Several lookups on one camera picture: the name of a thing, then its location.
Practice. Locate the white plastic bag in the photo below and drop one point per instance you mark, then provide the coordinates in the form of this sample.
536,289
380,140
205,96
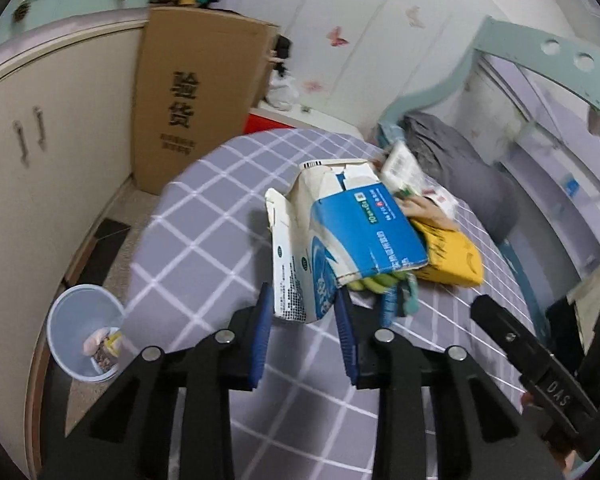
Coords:
283,93

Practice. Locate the beige low cabinet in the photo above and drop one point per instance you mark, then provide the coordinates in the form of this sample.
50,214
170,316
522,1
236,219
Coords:
65,150

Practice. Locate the grey folded blanket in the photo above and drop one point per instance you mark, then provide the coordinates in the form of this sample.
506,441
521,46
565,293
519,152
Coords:
446,155

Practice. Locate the red white medicine box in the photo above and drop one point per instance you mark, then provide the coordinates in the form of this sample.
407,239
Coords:
402,175

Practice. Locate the orange snack bag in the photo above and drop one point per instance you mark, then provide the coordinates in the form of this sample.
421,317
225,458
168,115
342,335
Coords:
93,342

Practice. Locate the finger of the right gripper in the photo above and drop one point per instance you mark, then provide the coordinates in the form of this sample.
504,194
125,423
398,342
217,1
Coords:
561,411

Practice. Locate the blue plastic trash bin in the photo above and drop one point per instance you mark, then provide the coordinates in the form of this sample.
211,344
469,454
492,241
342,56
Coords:
75,315

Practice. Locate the grey checked tablecloth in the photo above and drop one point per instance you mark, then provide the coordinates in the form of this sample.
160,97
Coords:
205,257

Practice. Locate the blue white paper box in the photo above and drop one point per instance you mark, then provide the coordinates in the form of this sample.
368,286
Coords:
338,224

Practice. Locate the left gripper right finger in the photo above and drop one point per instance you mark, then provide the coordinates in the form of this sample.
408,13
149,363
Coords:
479,433

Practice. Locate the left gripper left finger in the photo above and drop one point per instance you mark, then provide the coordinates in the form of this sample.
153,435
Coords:
127,433

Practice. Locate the teal snack pouch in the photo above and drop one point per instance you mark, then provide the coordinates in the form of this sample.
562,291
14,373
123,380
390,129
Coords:
399,301

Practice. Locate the yellow cardboard box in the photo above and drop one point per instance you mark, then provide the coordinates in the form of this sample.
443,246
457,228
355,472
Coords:
453,259

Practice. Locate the tall brown cardboard box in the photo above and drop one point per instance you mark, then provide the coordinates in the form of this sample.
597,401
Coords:
198,74

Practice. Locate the right hand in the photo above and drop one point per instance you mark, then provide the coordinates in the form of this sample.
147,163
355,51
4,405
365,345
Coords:
564,461

